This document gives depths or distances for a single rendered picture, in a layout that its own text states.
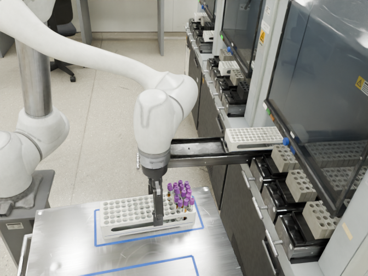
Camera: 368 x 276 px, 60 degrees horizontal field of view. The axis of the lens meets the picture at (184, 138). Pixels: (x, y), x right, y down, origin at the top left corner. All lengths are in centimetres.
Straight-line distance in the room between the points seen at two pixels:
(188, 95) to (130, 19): 391
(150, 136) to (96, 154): 186
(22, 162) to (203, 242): 71
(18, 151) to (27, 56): 34
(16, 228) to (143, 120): 85
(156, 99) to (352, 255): 67
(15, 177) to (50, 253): 36
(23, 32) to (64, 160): 183
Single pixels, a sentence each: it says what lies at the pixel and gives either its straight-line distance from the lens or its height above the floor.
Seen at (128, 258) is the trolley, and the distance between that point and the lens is 102.
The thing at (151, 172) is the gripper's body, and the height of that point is 106.
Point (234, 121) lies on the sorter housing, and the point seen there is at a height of 73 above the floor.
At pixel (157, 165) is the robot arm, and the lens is 87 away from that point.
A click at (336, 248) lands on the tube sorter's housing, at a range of 108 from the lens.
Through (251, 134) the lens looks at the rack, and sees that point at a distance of 141.
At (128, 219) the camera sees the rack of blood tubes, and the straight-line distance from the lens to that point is 102.
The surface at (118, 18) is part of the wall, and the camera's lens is 477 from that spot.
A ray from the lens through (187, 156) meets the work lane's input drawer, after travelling 134.
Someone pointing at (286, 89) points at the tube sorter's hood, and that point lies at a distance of 125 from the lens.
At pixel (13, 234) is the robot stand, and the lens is 151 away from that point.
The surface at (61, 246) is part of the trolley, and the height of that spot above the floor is 82.
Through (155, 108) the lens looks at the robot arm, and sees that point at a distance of 76.
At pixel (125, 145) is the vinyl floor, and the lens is 269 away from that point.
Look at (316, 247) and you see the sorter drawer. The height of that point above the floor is 81.
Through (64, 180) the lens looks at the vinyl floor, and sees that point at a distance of 247.
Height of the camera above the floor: 168
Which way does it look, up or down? 37 degrees down
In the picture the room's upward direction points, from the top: 3 degrees clockwise
